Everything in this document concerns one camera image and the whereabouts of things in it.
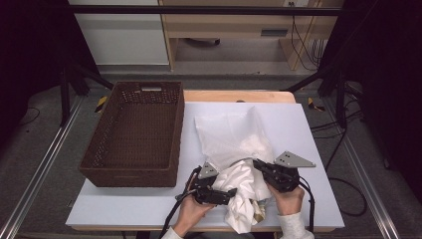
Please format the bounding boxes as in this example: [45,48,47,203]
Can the yellow black tape marker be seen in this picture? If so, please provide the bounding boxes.
[94,96,109,115]
[307,97,326,113]

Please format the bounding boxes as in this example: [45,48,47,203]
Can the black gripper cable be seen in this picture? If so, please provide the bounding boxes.
[158,164,203,239]
[298,177,317,234]

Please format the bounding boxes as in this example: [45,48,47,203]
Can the white mesh laundry bag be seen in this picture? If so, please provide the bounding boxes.
[193,106,277,172]

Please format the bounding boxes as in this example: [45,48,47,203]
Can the brown woven basket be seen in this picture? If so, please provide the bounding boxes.
[78,81,185,188]

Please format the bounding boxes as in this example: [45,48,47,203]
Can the wooden table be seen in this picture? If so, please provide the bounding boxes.
[71,90,332,233]

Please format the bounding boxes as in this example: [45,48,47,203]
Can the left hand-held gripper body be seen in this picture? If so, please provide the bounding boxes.
[192,161,230,205]

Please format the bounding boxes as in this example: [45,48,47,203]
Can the white garment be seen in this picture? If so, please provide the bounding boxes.
[212,132,275,235]

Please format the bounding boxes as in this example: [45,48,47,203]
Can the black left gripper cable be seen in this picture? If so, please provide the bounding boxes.
[158,164,203,239]

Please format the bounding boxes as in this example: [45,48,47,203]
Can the black metal stand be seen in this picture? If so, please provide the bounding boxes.
[59,61,114,127]
[284,61,349,129]

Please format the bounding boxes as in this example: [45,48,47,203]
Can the person's left hand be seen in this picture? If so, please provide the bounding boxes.
[172,195,215,238]

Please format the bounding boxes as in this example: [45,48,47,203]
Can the black curtain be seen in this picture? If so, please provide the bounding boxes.
[316,0,422,203]
[0,0,99,157]

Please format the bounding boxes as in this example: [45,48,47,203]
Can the white table board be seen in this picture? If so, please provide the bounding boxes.
[65,102,345,230]

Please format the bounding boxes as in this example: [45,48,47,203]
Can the black horizontal frame bar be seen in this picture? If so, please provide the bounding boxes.
[68,4,343,17]

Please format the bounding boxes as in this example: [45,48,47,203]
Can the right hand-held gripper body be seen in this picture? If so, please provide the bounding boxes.
[265,150,317,194]

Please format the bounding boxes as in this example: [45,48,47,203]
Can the person's right hand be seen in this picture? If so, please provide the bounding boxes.
[267,184,306,217]

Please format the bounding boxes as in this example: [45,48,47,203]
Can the light wooden desk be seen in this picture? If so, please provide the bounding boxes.
[158,0,346,72]

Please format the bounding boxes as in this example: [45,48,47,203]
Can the aluminium floor rail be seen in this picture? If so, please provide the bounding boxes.
[0,95,85,239]
[321,99,401,239]

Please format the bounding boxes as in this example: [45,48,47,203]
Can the thin black floor cable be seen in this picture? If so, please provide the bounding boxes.
[19,106,42,127]

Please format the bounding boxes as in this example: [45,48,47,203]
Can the hanging black desk cables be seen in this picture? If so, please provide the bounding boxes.
[288,1,328,72]

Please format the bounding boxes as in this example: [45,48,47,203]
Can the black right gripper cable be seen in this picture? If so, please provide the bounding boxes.
[298,177,317,234]

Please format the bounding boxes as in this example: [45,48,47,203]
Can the white cabinet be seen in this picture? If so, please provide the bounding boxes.
[65,0,170,66]

